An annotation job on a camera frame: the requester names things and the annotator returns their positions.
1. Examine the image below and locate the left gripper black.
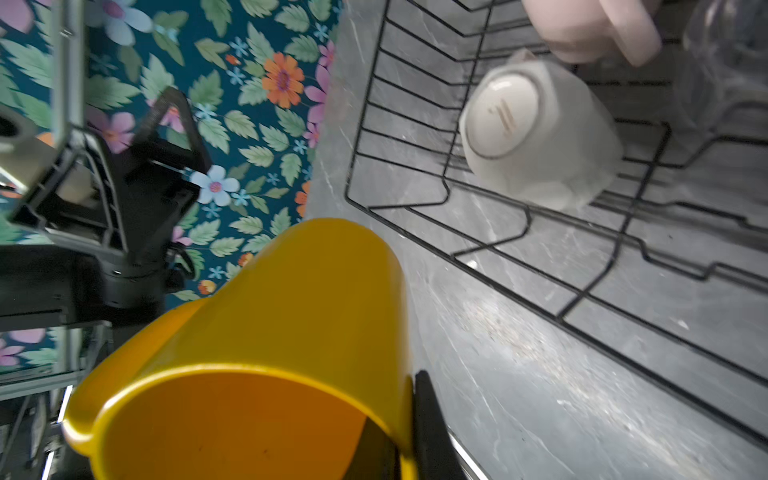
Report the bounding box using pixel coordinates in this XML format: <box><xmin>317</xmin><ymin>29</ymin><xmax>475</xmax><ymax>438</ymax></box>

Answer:
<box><xmin>10</xmin><ymin>87</ymin><xmax>213</xmax><ymax>309</ymax></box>

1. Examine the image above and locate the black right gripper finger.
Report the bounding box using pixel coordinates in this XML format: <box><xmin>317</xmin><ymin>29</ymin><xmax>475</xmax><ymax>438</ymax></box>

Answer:
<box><xmin>413</xmin><ymin>370</ymin><xmax>466</xmax><ymax>480</ymax></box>

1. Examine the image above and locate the yellow mug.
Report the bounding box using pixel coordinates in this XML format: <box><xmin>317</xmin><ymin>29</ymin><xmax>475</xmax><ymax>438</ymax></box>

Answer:
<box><xmin>62</xmin><ymin>218</ymin><xmax>418</xmax><ymax>479</ymax></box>

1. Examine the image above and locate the black wire dish rack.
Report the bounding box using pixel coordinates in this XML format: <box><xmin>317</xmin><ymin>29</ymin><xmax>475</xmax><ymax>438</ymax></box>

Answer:
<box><xmin>345</xmin><ymin>1</ymin><xmax>767</xmax><ymax>449</ymax></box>

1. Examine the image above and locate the white mug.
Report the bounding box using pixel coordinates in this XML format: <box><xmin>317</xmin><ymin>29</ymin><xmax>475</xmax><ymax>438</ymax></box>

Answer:
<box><xmin>459</xmin><ymin>49</ymin><xmax>624</xmax><ymax>211</ymax></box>

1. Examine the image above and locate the clear glass cup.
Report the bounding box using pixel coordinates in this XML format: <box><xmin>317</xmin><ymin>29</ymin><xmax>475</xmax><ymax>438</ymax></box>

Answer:
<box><xmin>674</xmin><ymin>1</ymin><xmax>767</xmax><ymax>131</ymax></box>

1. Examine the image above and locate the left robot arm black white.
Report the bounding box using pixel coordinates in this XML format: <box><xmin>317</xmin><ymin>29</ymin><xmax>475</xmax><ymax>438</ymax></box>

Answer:
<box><xmin>1</xmin><ymin>87</ymin><xmax>212</xmax><ymax>479</ymax></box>

